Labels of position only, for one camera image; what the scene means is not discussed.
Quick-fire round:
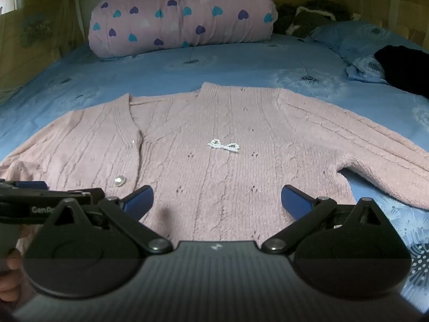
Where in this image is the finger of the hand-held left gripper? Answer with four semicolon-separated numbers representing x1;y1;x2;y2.
0;180;105;206

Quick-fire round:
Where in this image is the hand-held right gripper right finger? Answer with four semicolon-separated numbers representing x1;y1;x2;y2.
261;184;398;255

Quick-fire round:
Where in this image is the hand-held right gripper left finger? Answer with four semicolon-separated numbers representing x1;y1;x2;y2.
43;185;173;255

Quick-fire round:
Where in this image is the pink knitted sweater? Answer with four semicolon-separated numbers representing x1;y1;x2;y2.
0;81;429;256

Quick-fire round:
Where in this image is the person's left hand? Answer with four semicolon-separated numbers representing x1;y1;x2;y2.
0;247;25;303

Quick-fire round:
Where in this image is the blue flower-print bed sheet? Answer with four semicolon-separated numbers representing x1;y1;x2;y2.
0;33;429;312

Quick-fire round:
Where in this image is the blue pillow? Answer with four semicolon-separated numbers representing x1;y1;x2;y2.
311;20;429;84

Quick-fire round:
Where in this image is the black cloth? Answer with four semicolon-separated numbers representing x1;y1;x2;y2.
373;45;429;98

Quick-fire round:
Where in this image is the dark fuzzy cloth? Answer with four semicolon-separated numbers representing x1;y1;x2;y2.
273;0;353;39

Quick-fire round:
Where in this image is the pink heart-print quilt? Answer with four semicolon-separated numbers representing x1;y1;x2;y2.
88;0;279;60

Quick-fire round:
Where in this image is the wooden bed frame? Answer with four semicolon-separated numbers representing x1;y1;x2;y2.
0;0;429;41

